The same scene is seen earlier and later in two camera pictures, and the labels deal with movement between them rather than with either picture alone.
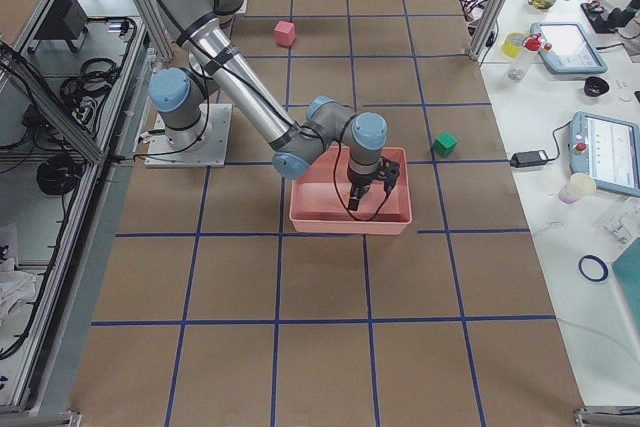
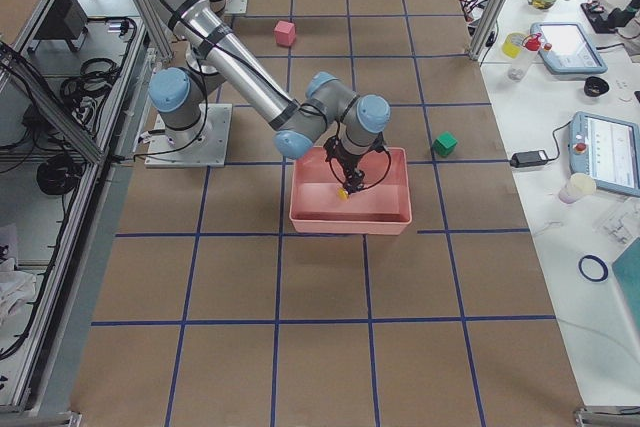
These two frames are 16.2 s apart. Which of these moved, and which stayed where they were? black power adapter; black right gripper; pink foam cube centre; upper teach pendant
Moved: black right gripper
Stayed: upper teach pendant; black power adapter; pink foam cube centre
